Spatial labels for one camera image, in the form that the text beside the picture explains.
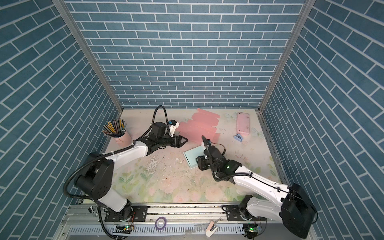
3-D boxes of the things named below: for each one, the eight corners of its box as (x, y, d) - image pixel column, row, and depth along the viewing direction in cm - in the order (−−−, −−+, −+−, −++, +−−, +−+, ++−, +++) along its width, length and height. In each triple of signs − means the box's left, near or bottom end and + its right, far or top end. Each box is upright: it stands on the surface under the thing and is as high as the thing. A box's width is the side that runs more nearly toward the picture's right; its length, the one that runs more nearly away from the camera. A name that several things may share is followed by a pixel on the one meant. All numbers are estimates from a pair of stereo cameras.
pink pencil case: (236, 134, 108) (237, 131, 106) (236, 114, 121) (237, 111, 119) (249, 136, 107) (250, 133, 105) (248, 115, 120) (249, 113, 118)
